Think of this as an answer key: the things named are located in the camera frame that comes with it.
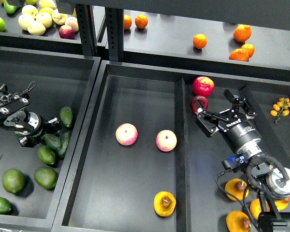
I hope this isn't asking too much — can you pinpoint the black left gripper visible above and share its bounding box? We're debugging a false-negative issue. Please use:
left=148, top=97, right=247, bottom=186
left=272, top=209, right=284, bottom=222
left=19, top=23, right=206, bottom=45
left=14, top=111, right=62, bottom=147

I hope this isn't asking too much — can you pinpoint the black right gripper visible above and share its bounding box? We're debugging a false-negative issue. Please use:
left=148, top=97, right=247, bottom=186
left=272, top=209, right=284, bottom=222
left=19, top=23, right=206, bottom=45
left=196, top=89, right=261, bottom=154

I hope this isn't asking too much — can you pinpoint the dark green avocado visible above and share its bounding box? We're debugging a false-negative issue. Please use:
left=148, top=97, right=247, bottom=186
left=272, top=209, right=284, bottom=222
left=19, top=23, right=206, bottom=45
left=44, top=134, right=62, bottom=150

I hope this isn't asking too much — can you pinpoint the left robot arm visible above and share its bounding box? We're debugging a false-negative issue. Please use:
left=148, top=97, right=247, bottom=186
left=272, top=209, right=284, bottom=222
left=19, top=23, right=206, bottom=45
left=0, top=82, right=61, bottom=147

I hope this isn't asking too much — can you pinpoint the yellow pear beside arm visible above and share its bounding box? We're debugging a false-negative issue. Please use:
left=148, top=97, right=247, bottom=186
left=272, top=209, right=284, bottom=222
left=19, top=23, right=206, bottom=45
left=225, top=178, right=247, bottom=201

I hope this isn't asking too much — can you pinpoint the yellow pear under arm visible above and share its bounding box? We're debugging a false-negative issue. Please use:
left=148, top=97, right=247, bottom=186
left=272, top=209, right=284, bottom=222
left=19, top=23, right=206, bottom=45
left=249, top=198, right=261, bottom=220

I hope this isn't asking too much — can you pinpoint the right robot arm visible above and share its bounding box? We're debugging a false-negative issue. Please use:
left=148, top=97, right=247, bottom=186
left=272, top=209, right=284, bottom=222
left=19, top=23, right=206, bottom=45
left=192, top=89, right=290, bottom=232

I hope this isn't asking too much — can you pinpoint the dark avocado far left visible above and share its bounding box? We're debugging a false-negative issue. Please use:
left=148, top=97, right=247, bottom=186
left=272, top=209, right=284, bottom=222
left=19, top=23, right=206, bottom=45
left=14, top=131, right=23, bottom=138

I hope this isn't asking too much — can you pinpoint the green avocado middle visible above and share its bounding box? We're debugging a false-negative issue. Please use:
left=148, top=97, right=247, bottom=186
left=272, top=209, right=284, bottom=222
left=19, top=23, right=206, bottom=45
left=38, top=145, right=57, bottom=165

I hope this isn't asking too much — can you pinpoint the green avocado upper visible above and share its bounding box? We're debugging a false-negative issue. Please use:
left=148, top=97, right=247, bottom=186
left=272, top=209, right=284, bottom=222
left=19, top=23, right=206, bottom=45
left=59, top=106, right=74, bottom=129

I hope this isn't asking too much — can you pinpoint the green avocado centre right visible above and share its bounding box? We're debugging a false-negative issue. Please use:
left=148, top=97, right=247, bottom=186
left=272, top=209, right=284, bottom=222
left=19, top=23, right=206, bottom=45
left=34, top=167, right=58, bottom=189

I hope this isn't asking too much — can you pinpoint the light green avocado large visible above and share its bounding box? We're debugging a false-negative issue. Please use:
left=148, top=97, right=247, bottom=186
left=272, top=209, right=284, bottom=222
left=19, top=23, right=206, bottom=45
left=2, top=169, right=26, bottom=194

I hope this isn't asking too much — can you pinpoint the green avocado bottom left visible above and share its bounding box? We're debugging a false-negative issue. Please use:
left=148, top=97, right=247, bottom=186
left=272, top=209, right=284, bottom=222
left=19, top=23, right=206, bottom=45
left=0, top=197, right=12, bottom=215

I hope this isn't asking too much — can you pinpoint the pale yellow pear front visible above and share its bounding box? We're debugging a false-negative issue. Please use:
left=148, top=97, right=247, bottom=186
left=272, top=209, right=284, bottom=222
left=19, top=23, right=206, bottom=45
left=27, top=20, right=46, bottom=36

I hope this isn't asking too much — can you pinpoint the yellow pear bottom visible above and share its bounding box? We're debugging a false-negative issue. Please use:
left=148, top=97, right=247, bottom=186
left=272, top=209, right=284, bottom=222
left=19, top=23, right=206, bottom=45
left=226, top=211, right=251, bottom=232

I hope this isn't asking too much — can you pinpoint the pale yellow pear left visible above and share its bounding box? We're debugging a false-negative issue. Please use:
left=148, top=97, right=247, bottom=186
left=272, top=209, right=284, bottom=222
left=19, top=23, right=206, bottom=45
left=18, top=14, right=34, bottom=31

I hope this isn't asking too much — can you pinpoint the pale yellow pear middle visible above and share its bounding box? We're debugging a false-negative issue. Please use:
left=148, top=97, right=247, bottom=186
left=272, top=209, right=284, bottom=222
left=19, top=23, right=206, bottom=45
left=36, top=12, right=53, bottom=28

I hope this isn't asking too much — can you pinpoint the pale yellow pear right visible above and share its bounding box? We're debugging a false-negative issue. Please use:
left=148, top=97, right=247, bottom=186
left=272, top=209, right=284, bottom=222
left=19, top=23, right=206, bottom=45
left=52, top=9, right=68, bottom=25

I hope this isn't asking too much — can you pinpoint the dark red apple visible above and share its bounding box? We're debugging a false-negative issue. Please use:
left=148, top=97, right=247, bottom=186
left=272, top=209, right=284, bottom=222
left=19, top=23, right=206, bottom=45
left=190, top=95, right=209, bottom=115

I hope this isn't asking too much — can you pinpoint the bright red apple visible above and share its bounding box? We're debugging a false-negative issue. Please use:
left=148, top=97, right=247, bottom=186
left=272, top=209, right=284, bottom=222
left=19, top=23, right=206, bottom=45
left=192, top=76, right=215, bottom=97

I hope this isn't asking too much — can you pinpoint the orange cherry tomato cluster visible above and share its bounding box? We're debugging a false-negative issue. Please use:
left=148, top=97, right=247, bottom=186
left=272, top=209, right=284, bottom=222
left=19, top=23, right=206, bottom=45
left=270, top=98, right=290, bottom=124

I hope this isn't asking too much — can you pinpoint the orange right front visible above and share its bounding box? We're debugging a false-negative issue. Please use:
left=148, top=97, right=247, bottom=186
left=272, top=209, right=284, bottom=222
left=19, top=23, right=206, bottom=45
left=229, top=48, right=249, bottom=61

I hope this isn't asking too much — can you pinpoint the pink apple right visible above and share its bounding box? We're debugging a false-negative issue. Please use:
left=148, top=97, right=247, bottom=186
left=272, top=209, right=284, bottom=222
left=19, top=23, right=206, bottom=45
left=156, top=130, right=177, bottom=152

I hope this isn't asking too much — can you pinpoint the pink apple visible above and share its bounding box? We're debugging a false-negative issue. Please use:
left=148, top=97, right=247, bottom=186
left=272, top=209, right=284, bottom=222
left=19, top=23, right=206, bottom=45
left=116, top=123, right=138, bottom=146
left=156, top=130, right=177, bottom=152

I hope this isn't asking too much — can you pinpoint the orange right small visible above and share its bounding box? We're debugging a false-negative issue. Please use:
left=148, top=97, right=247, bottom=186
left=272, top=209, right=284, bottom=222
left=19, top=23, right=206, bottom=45
left=241, top=43, right=255, bottom=58

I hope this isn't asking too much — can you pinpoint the orange on shelf middle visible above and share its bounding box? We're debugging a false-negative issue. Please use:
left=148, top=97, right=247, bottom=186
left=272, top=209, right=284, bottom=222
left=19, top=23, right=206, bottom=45
left=193, top=34, right=207, bottom=49

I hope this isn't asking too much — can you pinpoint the large orange top right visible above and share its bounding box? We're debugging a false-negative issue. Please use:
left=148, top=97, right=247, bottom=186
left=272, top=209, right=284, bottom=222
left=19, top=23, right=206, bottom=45
left=233, top=24, right=252, bottom=43

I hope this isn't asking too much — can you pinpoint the pink apple left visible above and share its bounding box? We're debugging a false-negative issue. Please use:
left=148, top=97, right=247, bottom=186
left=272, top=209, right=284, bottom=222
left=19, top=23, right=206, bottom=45
left=116, top=123, right=138, bottom=146

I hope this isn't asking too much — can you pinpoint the black middle divided bin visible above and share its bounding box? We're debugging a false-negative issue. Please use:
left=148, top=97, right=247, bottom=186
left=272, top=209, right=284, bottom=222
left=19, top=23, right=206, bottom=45
left=51, top=59, right=290, bottom=232

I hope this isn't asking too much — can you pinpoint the red apple on shelf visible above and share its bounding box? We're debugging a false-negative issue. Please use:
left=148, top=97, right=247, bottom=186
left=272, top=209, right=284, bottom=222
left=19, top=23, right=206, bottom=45
left=59, top=25, right=75, bottom=40

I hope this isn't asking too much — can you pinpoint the pink peach on shelf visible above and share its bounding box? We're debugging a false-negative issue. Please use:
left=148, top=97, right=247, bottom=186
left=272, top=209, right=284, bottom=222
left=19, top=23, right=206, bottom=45
left=65, top=16, right=79, bottom=32

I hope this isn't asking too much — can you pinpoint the dark avocado by wall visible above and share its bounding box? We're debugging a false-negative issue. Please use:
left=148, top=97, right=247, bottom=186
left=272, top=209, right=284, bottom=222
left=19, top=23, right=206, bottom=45
left=56, top=131, right=71, bottom=160

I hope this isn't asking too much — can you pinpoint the black shelf post left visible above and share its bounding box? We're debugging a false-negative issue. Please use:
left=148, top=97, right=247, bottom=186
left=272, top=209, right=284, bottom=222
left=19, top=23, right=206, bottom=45
left=75, top=3, right=98, bottom=57

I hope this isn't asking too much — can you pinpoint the black shelf post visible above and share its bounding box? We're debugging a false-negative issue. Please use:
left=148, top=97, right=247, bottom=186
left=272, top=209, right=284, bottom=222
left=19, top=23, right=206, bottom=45
left=75, top=3, right=98, bottom=57
left=105, top=7, right=124, bottom=62

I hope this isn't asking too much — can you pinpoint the black shelf post right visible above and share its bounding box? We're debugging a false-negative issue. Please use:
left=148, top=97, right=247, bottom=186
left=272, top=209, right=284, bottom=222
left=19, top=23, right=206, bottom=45
left=105, top=7, right=124, bottom=62

